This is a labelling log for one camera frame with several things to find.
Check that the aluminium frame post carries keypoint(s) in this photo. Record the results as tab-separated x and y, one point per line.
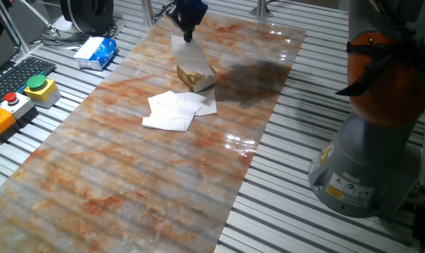
10	30
148	12
261	8

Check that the black keyboard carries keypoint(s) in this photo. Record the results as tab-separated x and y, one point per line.
15	79

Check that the black round device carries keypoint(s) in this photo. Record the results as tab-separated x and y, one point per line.
87	12

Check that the golden napkin box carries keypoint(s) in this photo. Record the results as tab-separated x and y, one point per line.
194	84

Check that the green button yellow box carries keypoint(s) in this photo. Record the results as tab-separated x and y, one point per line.
41	91

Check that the silver metal rod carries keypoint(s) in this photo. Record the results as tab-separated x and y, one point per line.
40	17

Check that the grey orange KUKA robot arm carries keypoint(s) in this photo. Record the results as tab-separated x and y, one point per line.
366	158

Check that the white pulled napkin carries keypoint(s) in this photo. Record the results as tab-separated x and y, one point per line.
191	56

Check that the orange marble pattern mat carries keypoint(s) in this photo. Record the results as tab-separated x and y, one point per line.
128	175

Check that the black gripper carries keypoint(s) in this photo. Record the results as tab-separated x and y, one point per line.
192	4

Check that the blue white tissue pack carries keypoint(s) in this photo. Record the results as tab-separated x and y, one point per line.
96	52

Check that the red button white box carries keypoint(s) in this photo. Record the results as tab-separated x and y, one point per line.
17	105

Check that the white loose napkin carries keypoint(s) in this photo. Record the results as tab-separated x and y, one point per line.
207	103
170	116

